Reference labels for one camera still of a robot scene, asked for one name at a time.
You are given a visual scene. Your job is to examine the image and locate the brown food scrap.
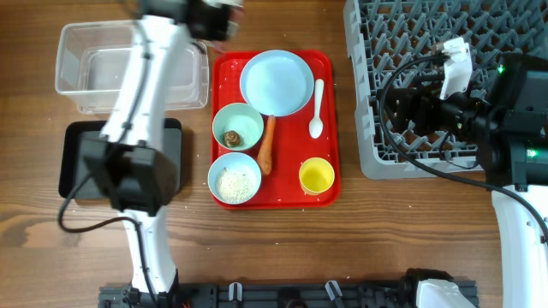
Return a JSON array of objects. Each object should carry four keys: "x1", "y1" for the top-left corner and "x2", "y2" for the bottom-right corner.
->
[{"x1": 223, "y1": 130, "x2": 241, "y2": 148}]

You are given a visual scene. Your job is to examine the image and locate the yellow cup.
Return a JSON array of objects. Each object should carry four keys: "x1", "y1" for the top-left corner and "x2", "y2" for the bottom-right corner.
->
[{"x1": 299, "y1": 157, "x2": 335, "y2": 196}]

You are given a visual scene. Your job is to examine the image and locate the blue bowl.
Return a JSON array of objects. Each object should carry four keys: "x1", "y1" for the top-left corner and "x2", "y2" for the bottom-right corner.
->
[{"x1": 208, "y1": 152, "x2": 262, "y2": 205}]

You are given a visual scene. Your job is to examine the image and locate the white rice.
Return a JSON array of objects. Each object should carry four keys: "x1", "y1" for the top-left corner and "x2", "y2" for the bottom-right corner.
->
[{"x1": 216, "y1": 169, "x2": 255, "y2": 204}]

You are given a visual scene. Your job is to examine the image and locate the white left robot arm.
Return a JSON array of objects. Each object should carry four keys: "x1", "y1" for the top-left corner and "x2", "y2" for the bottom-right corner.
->
[{"x1": 66, "y1": 1, "x2": 243, "y2": 307}]

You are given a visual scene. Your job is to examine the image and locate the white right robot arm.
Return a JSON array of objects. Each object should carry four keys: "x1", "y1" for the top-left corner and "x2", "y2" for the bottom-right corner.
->
[{"x1": 378, "y1": 54, "x2": 547, "y2": 307}]

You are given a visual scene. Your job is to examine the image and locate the grey dishwasher rack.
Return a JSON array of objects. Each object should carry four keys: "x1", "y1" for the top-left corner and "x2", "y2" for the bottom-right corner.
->
[{"x1": 343, "y1": 0, "x2": 547, "y2": 180}]

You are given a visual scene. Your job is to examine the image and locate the clear plastic waste bin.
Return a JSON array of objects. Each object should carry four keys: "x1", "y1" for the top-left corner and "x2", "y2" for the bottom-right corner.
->
[{"x1": 55, "y1": 21, "x2": 210, "y2": 114}]

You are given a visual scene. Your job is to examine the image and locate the black waste tray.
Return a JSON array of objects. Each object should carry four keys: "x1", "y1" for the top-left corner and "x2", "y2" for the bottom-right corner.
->
[{"x1": 58, "y1": 118, "x2": 183, "y2": 198}]

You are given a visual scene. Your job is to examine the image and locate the light blue plate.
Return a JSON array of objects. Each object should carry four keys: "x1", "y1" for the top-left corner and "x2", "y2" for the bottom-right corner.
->
[{"x1": 240, "y1": 50, "x2": 314, "y2": 117}]

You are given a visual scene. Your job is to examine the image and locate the green bowl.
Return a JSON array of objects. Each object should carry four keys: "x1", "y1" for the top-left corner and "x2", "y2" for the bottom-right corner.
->
[{"x1": 212, "y1": 103, "x2": 265, "y2": 151}]

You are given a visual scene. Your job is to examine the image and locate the white plastic spoon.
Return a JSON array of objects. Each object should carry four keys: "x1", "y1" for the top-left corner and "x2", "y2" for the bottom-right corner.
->
[{"x1": 308, "y1": 79, "x2": 325, "y2": 139}]

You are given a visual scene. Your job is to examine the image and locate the red serving tray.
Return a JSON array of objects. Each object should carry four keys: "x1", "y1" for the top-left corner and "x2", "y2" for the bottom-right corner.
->
[{"x1": 211, "y1": 50, "x2": 341, "y2": 210}]

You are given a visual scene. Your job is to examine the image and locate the orange carrot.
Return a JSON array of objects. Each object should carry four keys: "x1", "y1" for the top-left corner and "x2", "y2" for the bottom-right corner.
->
[{"x1": 257, "y1": 115, "x2": 276, "y2": 175}]

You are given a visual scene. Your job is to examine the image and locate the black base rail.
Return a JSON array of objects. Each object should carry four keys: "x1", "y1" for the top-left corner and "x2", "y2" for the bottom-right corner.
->
[{"x1": 98, "y1": 281, "x2": 401, "y2": 308}]

